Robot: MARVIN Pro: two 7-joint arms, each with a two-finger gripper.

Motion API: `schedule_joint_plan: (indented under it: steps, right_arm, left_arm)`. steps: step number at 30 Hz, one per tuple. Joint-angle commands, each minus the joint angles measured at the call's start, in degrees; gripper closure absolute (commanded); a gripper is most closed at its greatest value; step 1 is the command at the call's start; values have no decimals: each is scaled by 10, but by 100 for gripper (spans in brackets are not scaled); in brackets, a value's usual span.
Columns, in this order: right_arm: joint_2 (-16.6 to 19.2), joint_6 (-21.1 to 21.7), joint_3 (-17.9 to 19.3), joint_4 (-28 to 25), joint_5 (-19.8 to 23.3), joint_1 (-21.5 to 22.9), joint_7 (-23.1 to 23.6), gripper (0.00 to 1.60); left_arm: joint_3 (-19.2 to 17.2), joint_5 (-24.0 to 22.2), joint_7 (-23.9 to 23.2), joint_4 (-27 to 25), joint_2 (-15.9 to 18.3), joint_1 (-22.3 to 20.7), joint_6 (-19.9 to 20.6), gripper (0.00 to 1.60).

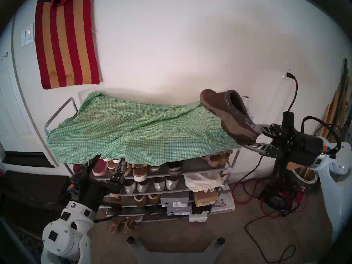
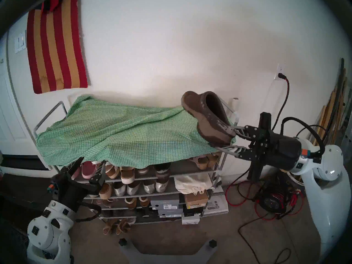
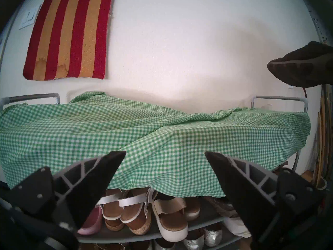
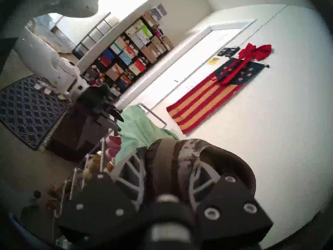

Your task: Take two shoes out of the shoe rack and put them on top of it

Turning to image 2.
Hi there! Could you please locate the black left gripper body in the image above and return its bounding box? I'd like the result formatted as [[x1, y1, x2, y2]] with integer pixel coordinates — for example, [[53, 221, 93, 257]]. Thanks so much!
[[50, 172, 101, 214]]

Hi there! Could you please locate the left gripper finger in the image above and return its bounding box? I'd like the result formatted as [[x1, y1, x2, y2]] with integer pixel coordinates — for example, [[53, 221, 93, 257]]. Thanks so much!
[[89, 161, 107, 186], [61, 157, 84, 180]]

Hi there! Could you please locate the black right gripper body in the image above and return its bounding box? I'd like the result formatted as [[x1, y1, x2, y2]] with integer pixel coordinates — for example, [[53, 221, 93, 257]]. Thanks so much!
[[248, 112, 302, 182]]

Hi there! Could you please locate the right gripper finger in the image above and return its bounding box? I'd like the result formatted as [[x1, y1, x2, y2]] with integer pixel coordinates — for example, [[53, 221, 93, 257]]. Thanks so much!
[[234, 125, 260, 141], [216, 145, 255, 160]]

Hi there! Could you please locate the brown suede clog shoe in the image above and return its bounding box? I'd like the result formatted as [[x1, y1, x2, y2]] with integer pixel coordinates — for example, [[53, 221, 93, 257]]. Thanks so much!
[[153, 163, 171, 180], [181, 91, 237, 147]]

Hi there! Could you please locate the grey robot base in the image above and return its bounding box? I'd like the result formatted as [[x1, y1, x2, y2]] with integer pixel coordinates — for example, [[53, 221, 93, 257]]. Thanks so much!
[[118, 239, 218, 264]]

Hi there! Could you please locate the tan white espadrille shoe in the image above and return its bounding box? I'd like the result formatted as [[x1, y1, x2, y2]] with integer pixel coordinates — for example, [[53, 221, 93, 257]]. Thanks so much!
[[105, 164, 120, 180]]

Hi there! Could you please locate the woven jute shoe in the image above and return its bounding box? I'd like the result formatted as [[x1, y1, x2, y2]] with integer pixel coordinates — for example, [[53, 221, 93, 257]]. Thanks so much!
[[98, 183, 113, 200]]

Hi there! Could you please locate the white platform espadrille shoe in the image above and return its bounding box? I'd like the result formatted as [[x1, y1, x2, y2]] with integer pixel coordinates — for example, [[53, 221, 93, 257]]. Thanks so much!
[[120, 167, 135, 184]]

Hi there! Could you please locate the grey metal shoe rack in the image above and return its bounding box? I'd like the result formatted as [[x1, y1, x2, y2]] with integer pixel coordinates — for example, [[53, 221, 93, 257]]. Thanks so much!
[[33, 93, 240, 226]]

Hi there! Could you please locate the brown cardboard shoe box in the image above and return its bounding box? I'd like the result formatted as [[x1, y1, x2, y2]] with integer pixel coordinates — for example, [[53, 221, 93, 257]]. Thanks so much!
[[184, 191, 209, 209]]

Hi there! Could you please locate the large grey shoe box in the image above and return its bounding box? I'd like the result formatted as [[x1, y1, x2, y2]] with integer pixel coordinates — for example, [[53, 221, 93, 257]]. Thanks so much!
[[150, 194, 180, 210]]

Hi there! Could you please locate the black shoe box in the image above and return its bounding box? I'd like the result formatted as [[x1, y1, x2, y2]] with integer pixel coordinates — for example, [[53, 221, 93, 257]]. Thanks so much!
[[183, 208, 204, 218]]

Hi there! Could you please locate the small grey shoe box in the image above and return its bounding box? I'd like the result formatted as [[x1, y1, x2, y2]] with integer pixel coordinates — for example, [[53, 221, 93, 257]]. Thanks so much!
[[157, 208, 183, 219]]

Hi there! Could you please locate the white shoe box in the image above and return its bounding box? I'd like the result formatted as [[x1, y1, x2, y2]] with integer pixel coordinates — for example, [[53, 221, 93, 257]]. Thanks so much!
[[181, 215, 200, 225]]

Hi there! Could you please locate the tan cork sandal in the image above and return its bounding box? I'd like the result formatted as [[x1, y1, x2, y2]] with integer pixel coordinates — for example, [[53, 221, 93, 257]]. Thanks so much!
[[206, 153, 221, 167], [192, 156, 208, 170]]

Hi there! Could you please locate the dark brown wooden step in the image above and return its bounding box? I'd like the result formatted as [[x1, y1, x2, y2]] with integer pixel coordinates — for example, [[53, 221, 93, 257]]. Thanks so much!
[[0, 173, 59, 220]]

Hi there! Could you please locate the black doorstep strip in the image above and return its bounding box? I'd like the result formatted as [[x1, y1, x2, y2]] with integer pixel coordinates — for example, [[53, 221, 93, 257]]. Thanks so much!
[[0, 155, 51, 172]]

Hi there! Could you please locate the green gingham cloth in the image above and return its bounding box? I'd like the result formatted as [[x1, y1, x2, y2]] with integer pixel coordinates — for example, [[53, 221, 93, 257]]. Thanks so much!
[[36, 95, 236, 169]]

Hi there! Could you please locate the pale wooden slat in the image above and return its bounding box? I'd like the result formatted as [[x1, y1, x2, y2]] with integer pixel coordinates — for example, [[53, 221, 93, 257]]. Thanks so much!
[[323, 83, 339, 141], [313, 105, 328, 141]]

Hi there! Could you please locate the flat white printed box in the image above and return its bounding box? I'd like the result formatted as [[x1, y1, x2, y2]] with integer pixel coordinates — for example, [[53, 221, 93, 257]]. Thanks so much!
[[205, 192, 229, 215]]

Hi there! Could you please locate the dark blue patterned rug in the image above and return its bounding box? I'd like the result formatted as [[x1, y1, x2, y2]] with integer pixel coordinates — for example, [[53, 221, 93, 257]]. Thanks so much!
[[0, 219, 29, 262]]

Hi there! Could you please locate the white panel door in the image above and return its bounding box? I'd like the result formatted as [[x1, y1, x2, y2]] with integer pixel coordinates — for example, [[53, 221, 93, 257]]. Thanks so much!
[[0, 35, 37, 156]]

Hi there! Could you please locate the wooden sticks bundle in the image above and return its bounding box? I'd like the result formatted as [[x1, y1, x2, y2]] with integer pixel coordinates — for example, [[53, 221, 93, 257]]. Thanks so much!
[[327, 57, 346, 145]]

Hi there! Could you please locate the red tan striped flag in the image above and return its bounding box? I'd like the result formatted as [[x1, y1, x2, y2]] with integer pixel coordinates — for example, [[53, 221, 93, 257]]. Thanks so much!
[[27, 0, 89, 94]]

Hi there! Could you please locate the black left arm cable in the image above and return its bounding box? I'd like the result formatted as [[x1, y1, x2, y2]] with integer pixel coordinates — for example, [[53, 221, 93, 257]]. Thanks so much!
[[76, 202, 101, 222]]

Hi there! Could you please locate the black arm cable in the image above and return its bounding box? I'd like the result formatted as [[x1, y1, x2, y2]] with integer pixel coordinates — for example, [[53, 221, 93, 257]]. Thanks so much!
[[76, 202, 101, 222], [272, 116, 326, 163]]

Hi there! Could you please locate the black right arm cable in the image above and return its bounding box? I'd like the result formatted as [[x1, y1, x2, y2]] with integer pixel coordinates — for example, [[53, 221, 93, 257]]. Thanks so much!
[[272, 116, 326, 163]]

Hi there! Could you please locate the tan strappy sandal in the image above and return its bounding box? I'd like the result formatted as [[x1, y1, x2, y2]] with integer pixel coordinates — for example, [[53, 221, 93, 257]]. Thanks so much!
[[116, 219, 131, 235], [103, 218, 117, 235]]

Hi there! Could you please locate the black cable reel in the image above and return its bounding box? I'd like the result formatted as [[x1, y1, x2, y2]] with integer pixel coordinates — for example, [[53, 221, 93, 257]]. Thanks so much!
[[257, 184, 289, 216]]

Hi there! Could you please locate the red black power cord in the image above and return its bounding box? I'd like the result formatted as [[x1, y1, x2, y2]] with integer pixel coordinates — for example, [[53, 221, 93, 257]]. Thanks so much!
[[225, 73, 305, 220]]

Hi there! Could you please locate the cream cloth drawstring bag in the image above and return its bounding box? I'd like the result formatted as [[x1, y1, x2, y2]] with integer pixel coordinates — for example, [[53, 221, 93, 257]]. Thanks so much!
[[174, 174, 213, 196]]

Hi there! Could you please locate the white wall outlet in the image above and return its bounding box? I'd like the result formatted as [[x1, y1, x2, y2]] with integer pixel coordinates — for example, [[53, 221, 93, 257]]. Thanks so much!
[[274, 63, 285, 81]]

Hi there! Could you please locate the black floor cable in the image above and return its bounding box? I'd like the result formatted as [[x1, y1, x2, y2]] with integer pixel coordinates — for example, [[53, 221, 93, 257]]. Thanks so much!
[[238, 211, 292, 264]]

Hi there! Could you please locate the white light switch plate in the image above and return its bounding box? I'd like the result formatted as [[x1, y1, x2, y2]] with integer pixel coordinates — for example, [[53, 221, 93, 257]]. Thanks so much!
[[14, 32, 27, 53]]

